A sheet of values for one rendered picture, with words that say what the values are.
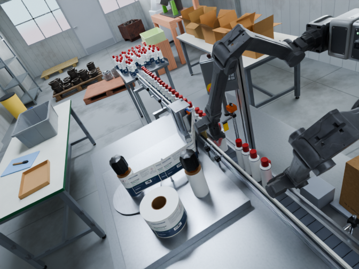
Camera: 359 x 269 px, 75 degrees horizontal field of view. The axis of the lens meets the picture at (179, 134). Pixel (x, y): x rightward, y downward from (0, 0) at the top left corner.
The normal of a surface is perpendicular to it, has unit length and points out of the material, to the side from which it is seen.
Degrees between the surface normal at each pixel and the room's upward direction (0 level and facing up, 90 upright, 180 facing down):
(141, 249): 0
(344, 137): 57
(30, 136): 95
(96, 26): 90
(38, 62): 90
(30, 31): 90
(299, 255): 0
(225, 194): 0
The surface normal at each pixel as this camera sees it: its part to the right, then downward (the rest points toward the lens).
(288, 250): -0.30, -0.75
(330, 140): -0.77, 0.07
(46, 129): 0.42, 0.52
